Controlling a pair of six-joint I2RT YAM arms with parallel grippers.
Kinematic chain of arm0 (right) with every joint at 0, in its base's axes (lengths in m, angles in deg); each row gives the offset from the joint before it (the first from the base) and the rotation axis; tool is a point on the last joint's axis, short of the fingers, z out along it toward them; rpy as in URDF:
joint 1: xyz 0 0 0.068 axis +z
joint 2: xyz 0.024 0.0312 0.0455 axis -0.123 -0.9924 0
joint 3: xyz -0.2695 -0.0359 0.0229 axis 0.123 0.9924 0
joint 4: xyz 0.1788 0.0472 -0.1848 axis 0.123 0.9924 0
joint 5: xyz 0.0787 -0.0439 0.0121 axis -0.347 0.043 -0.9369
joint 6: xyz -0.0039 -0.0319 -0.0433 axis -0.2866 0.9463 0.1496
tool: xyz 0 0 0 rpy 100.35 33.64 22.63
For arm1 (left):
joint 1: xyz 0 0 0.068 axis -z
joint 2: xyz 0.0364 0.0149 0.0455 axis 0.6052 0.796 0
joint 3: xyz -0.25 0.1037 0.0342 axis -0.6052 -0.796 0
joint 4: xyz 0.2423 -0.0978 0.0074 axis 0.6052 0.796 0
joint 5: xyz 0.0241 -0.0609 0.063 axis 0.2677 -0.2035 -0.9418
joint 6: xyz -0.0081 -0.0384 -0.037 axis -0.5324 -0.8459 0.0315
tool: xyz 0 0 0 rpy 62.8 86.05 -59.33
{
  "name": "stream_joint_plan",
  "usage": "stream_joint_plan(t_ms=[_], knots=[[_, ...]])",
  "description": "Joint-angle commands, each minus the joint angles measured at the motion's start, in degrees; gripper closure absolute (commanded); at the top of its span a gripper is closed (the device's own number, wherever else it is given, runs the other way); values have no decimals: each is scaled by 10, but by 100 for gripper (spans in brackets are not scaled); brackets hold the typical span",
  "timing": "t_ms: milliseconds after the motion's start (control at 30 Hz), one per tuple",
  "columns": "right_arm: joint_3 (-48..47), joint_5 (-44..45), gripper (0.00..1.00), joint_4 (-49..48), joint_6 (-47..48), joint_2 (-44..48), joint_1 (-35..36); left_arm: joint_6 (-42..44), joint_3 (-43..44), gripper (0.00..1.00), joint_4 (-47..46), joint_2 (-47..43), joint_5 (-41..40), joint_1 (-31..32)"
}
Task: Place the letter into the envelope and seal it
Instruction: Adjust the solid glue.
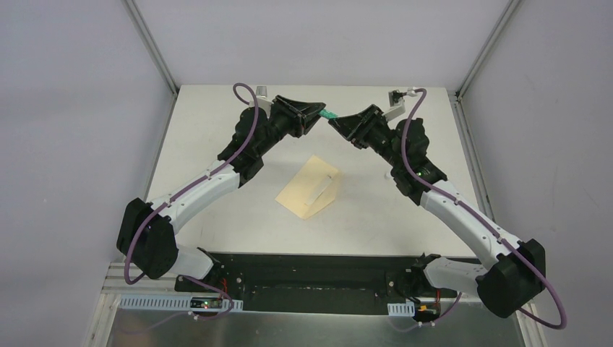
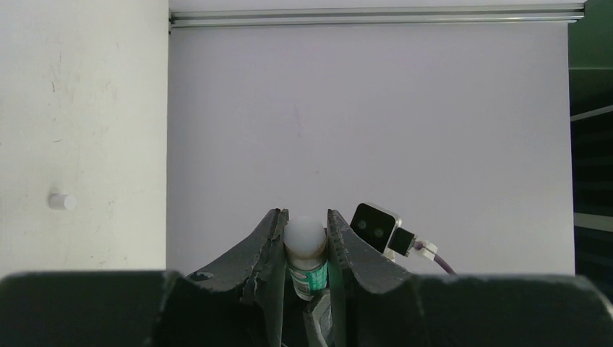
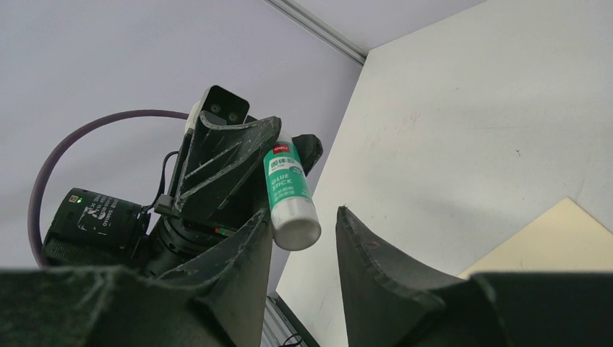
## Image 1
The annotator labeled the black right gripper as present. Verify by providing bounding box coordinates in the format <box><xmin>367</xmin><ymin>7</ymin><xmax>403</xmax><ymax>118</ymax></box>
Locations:
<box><xmin>328</xmin><ymin>104</ymin><xmax>404</xmax><ymax>171</ymax></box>

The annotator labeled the green white glue stick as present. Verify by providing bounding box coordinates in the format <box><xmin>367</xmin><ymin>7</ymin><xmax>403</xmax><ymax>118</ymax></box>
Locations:
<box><xmin>320</xmin><ymin>109</ymin><xmax>338</xmax><ymax>119</ymax></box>

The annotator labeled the cream paper envelope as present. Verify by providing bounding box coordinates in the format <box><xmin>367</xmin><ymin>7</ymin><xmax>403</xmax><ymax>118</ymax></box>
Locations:
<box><xmin>275</xmin><ymin>155</ymin><xmax>343</xmax><ymax>220</ymax></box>

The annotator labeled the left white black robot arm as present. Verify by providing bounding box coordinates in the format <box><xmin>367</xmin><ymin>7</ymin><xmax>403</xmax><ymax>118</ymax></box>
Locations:
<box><xmin>116</xmin><ymin>95</ymin><xmax>326</xmax><ymax>293</ymax></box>

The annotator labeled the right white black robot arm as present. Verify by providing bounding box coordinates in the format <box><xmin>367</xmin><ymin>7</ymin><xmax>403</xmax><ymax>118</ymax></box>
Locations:
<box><xmin>328</xmin><ymin>105</ymin><xmax>546</xmax><ymax>318</ymax></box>

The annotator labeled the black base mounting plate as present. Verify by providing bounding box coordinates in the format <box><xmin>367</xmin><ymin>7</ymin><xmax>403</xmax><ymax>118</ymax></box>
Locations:
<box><xmin>203</xmin><ymin>252</ymin><xmax>457</xmax><ymax>315</ymax></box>

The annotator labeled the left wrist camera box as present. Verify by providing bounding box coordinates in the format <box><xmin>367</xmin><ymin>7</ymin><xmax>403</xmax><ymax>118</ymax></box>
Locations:
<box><xmin>255</xmin><ymin>85</ymin><xmax>272</xmax><ymax>110</ymax></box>

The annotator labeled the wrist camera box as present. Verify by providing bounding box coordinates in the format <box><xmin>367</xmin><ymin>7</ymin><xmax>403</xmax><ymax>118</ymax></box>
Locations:
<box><xmin>383</xmin><ymin>90</ymin><xmax>407</xmax><ymax>122</ymax></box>
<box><xmin>255</xmin><ymin>85</ymin><xmax>272</xmax><ymax>110</ymax></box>

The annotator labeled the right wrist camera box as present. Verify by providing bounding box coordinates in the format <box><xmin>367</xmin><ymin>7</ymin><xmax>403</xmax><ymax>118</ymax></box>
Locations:
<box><xmin>383</xmin><ymin>90</ymin><xmax>407</xmax><ymax>122</ymax></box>

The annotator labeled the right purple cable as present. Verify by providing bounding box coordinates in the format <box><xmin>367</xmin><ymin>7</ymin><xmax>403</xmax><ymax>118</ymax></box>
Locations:
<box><xmin>387</xmin><ymin>87</ymin><xmax>568</xmax><ymax>333</ymax></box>

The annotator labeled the purple cable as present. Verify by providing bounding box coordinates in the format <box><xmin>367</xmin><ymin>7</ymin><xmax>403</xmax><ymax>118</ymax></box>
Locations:
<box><xmin>124</xmin><ymin>82</ymin><xmax>260</xmax><ymax>322</ymax></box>
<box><xmin>387</xmin><ymin>87</ymin><xmax>568</xmax><ymax>333</ymax></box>

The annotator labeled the right white cable duct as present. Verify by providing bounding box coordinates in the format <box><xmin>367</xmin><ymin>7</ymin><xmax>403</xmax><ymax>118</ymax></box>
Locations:
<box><xmin>387</xmin><ymin>301</ymin><xmax>416</xmax><ymax>317</ymax></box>

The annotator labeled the white cable duct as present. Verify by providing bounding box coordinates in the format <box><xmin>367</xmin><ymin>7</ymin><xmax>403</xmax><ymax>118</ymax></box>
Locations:
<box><xmin>118</xmin><ymin>294</ymin><xmax>244</xmax><ymax>313</ymax></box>
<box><xmin>387</xmin><ymin>301</ymin><xmax>416</xmax><ymax>317</ymax></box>

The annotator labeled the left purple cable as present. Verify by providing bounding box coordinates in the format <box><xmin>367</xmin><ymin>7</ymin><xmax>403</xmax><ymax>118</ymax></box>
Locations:
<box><xmin>124</xmin><ymin>82</ymin><xmax>260</xmax><ymax>322</ymax></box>

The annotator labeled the left white cable duct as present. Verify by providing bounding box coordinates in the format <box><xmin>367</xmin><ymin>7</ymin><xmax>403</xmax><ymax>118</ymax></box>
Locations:
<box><xmin>118</xmin><ymin>294</ymin><xmax>244</xmax><ymax>313</ymax></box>

